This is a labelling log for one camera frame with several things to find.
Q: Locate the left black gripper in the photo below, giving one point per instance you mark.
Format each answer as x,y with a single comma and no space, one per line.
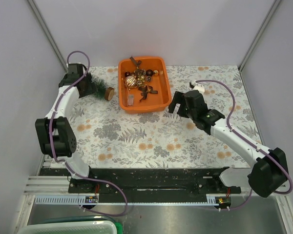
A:
91,87

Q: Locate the clear led battery box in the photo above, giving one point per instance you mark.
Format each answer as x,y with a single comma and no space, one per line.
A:
130,100

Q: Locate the green plastic basket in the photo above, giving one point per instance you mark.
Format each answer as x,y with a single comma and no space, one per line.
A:
118,225

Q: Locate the dark brown bauble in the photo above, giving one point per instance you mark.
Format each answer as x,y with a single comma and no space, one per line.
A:
149,72

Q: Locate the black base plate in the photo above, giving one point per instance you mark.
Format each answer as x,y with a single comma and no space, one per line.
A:
163,185

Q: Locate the frosted pine cone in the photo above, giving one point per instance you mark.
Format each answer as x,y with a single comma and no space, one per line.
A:
149,79

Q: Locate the orange plastic bin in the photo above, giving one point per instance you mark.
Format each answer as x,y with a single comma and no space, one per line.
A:
154,102

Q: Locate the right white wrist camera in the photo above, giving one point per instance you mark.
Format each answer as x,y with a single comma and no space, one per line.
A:
197,86

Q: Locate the white plastic basket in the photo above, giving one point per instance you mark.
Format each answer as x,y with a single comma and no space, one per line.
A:
84,227

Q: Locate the brown ribbon on rim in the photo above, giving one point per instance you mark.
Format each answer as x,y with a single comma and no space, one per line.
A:
137,63

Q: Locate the brown ribbon bow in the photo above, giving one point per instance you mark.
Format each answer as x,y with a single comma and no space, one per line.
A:
145,90

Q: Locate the white slotted cable duct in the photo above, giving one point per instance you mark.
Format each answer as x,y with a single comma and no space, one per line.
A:
98,200

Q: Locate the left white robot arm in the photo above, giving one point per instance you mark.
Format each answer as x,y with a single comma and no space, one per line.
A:
55,134

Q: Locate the floral patterned table mat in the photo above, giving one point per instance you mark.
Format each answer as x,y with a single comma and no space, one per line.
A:
108,137

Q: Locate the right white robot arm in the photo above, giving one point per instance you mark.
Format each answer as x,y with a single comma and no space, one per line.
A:
268,168

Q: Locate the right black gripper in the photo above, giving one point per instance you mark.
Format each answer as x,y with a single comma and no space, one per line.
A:
177,98

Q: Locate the small green christmas tree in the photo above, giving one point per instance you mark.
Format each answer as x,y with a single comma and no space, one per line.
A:
102,90

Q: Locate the large gold striped bauble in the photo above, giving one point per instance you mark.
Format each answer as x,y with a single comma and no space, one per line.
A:
130,82

